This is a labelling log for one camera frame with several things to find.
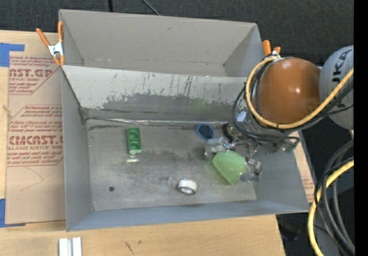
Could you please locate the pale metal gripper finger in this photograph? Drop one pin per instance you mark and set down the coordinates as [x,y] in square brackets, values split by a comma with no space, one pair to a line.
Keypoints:
[253,169]
[214,145]

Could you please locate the pale green translucent cup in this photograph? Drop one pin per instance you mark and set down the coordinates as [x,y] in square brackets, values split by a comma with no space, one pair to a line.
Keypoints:
[230,167]

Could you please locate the blue cup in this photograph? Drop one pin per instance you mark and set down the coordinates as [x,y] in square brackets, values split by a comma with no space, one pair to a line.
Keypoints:
[205,131]

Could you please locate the white tape roll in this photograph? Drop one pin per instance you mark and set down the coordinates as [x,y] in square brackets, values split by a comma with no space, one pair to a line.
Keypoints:
[187,186]

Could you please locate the grey metal bin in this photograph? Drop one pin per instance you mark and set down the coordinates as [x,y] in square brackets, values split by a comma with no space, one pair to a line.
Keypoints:
[161,174]

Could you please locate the green studded flat block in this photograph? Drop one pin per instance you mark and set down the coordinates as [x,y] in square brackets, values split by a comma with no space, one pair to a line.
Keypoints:
[134,141]

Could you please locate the brown cardboard board red print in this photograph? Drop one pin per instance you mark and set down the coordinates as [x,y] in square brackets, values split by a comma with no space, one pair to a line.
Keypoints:
[34,162]

